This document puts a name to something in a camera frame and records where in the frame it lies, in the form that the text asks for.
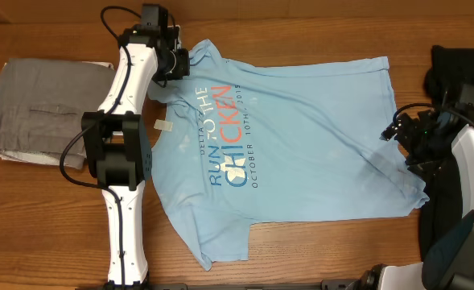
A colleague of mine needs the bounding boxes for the light blue printed t-shirt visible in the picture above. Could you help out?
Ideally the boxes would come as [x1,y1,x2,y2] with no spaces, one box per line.
[148,40,428,270]

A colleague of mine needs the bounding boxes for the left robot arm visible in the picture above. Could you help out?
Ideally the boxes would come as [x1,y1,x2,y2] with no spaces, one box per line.
[81,4,189,289]

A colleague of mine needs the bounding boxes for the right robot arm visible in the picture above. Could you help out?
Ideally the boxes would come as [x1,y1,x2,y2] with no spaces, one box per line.
[321,81,474,289]

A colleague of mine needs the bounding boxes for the black polo shirt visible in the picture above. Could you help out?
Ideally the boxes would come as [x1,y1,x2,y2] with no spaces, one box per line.
[418,45,474,259]

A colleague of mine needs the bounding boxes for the folded grey trousers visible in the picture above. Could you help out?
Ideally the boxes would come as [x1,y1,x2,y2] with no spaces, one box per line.
[0,58,115,166]

